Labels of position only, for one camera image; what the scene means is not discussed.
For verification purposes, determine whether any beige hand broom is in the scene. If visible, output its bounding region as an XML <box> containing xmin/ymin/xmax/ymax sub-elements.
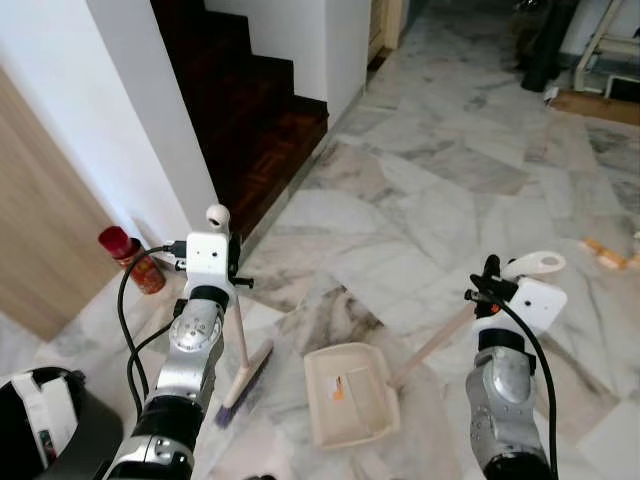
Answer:
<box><xmin>204</xmin><ymin>204</ymin><xmax>275</xmax><ymax>429</ymax></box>

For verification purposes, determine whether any beige long-handled dustpan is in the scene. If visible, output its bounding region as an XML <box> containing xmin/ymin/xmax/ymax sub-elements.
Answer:
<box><xmin>302</xmin><ymin>251</ymin><xmax>567</xmax><ymax>450</ymax></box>

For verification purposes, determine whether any red spray can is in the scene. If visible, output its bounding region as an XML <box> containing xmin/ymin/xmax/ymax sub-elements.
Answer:
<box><xmin>98</xmin><ymin>226</ymin><xmax>167</xmax><ymax>296</ymax></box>

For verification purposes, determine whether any dark wooden staircase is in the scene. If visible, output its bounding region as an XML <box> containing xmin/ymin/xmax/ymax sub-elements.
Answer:
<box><xmin>150</xmin><ymin>0</ymin><xmax>331</xmax><ymax>241</ymax></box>

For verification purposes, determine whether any light wooden door panel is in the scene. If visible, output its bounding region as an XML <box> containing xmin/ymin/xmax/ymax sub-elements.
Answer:
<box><xmin>0</xmin><ymin>70</ymin><xmax>121</xmax><ymax>341</ymax></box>

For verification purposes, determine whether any long wooden plank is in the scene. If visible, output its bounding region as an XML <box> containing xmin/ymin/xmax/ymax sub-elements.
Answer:
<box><xmin>550</xmin><ymin>90</ymin><xmax>640</xmax><ymax>127</ymax></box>

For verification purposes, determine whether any white framed tablet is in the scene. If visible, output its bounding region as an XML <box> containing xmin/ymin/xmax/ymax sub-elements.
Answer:
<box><xmin>605</xmin><ymin>75</ymin><xmax>640</xmax><ymax>102</ymax></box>

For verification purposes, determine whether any tall black bag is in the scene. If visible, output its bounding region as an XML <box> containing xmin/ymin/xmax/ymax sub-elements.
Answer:
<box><xmin>520</xmin><ymin>0</ymin><xmax>581</xmax><ymax>93</ymax></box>

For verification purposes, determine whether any white rubbish in bin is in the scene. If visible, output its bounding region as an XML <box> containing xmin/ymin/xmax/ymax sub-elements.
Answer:
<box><xmin>25</xmin><ymin>375</ymin><xmax>79</xmax><ymax>466</ymax></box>

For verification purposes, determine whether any black round waste bin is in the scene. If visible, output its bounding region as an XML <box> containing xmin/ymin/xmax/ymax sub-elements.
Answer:
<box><xmin>0</xmin><ymin>367</ymin><xmax>123</xmax><ymax>480</ymax></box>

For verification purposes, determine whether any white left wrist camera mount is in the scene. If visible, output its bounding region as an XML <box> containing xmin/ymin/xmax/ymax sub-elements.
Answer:
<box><xmin>185</xmin><ymin>232</ymin><xmax>233</xmax><ymax>301</ymax></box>

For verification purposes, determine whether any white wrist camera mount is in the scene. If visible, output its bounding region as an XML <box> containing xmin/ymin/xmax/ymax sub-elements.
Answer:
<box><xmin>495</xmin><ymin>278</ymin><xmax>568</xmax><ymax>336</ymax></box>
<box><xmin>185</xmin><ymin>232</ymin><xmax>233</xmax><ymax>301</ymax></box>

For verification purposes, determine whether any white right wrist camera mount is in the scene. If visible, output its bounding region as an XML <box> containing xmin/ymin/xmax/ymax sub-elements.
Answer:
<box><xmin>495</xmin><ymin>278</ymin><xmax>568</xmax><ymax>336</ymax></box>

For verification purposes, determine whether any white metal shelf frame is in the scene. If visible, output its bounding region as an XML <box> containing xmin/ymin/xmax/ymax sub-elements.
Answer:
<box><xmin>575</xmin><ymin>0</ymin><xmax>640</xmax><ymax>101</ymax></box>

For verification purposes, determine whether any wooden door frame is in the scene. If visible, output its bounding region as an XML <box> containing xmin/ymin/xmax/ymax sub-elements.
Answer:
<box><xmin>368</xmin><ymin>0</ymin><xmax>406</xmax><ymax>63</ymax></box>

